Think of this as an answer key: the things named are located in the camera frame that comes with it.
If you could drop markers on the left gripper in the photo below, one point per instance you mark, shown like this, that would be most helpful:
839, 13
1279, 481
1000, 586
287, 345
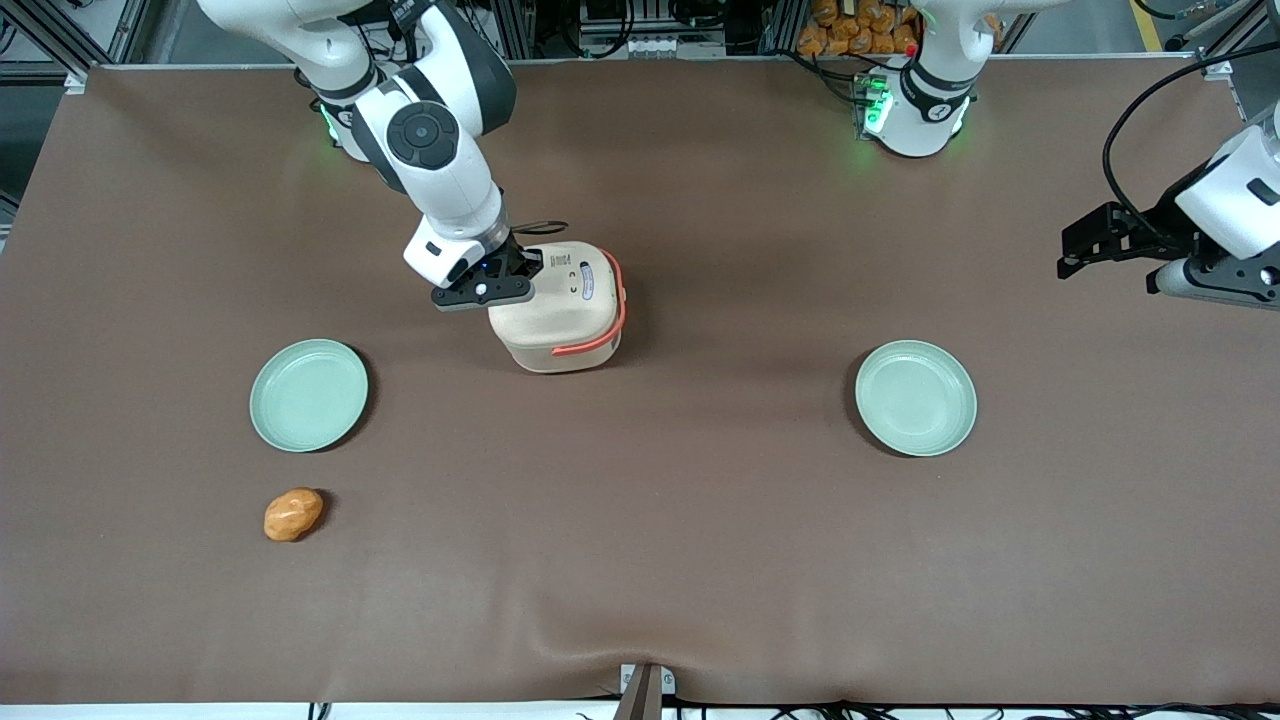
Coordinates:
1160, 223

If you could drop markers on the silver cloth corner clip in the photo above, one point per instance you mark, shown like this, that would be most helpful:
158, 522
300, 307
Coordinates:
1220, 70
75, 84

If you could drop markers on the orange-brown bread roll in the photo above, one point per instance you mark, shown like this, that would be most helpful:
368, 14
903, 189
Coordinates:
293, 514

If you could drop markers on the metal table clamp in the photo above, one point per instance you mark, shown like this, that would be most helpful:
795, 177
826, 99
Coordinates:
645, 690

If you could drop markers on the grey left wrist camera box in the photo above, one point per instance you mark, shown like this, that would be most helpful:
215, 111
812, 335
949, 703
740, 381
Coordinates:
1215, 280

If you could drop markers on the grey electronics box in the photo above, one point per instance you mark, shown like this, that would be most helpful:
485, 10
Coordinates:
650, 25

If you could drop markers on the brown table cloth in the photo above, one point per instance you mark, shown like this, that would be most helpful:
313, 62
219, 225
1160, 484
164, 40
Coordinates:
640, 550

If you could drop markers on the bag of orange breads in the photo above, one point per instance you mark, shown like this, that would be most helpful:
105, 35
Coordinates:
860, 28

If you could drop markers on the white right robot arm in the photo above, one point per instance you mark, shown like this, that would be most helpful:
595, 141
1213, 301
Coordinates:
430, 140

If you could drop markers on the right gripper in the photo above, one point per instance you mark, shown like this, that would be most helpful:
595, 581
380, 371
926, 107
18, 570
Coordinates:
519, 260

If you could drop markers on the pale green round plate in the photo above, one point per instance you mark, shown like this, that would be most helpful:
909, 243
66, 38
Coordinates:
308, 395
916, 397

